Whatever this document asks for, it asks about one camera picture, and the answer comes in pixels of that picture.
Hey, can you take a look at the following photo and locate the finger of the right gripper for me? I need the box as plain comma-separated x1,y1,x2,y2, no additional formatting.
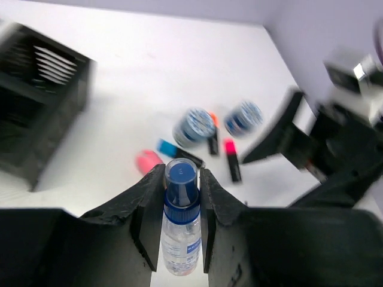
241,91,314,167

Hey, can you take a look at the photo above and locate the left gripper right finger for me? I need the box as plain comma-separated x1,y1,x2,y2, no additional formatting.
200,169,382,286

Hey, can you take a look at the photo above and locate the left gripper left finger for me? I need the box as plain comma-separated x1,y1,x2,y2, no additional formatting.
1,164,165,286

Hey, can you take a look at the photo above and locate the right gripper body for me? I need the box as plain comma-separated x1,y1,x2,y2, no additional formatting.
287,101,382,208

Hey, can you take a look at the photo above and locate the blue cap spray bottle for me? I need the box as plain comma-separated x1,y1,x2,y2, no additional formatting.
161,158,201,276

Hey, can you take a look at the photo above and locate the pink cap pen tube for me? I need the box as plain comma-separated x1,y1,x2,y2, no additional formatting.
135,149,163,175

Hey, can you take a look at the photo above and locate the pink highlighter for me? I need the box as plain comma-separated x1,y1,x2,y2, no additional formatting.
224,139,242,183

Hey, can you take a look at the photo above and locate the orange highlighter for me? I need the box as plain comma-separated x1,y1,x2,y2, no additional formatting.
208,112,219,156

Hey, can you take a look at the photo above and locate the blue slime jar left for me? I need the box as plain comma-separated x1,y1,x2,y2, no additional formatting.
172,108,214,148

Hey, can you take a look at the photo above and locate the blue highlighter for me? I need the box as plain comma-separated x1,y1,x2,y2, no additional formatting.
157,139,205,168

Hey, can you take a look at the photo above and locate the black slotted organizer box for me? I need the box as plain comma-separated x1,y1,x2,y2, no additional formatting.
1,19,93,191

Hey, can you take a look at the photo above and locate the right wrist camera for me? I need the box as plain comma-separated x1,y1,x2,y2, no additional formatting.
324,47,382,126

